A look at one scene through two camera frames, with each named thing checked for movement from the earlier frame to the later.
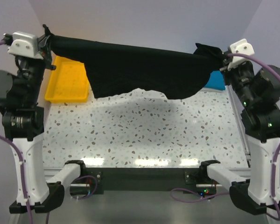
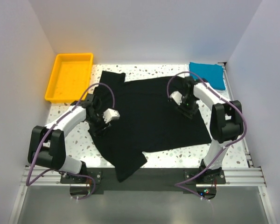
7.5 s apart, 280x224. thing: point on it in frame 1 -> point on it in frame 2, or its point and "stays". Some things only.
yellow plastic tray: (68, 83) stays
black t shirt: (112, 66) -> (149, 120)
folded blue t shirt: (216, 81) stays
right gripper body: (227, 62) -> (188, 107)
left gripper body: (46, 59) -> (97, 123)
